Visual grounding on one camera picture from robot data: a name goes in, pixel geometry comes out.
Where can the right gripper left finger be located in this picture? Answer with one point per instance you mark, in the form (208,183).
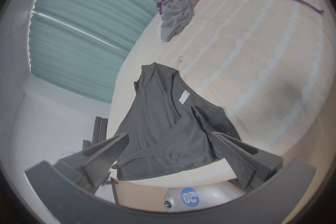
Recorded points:
(102,160)

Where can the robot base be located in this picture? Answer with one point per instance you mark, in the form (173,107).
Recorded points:
(215,195)

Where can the bed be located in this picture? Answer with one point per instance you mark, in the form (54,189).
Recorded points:
(249,60)

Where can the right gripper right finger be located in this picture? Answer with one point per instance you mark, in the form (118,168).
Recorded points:
(241,162)

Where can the dark grey dressing table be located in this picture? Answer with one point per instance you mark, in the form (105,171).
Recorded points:
(87,144)

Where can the black T-shirt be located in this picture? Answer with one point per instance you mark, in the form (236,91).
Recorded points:
(157,125)

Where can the grey garment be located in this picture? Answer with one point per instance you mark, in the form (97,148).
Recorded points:
(175,15)

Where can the dark grey chest of drawers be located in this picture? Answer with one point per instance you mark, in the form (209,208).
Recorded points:
(101,129)

